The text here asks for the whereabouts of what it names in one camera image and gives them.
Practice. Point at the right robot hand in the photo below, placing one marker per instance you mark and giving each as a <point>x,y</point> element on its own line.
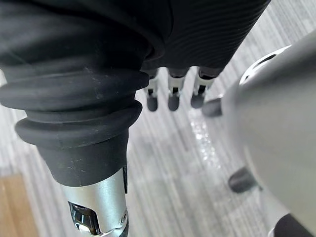
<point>81,74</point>

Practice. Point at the silver robot leg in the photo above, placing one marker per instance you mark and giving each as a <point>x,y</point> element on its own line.
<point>279,128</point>

